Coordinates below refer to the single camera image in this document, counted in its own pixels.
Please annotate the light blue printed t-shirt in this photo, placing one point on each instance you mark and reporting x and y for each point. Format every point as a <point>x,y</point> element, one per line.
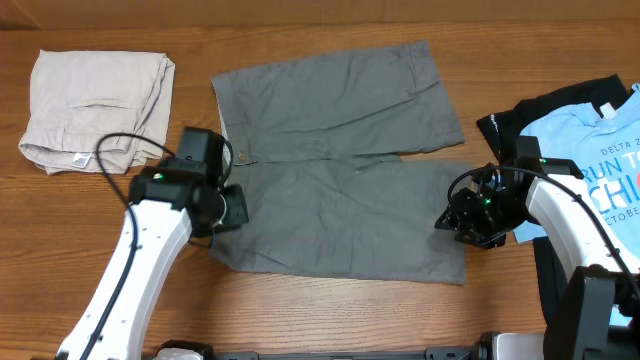
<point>604,144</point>

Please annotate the black garment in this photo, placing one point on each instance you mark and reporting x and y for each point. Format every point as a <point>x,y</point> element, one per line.
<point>503,128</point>

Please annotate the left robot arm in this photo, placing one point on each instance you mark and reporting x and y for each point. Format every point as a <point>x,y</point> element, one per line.
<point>166,208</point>

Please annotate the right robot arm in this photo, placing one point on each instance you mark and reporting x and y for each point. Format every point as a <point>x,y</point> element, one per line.
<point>598,313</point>

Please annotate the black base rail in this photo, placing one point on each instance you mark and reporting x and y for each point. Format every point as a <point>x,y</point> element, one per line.
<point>188,350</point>

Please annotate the folded beige shorts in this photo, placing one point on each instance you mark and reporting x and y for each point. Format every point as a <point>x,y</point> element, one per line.
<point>98,110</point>

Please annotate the grey shorts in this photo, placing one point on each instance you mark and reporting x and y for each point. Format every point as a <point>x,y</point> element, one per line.
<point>333,153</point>

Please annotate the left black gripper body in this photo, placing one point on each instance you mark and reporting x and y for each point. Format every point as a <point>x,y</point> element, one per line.
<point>229,211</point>

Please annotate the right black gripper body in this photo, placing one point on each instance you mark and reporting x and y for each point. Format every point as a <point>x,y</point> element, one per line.
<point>488,219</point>

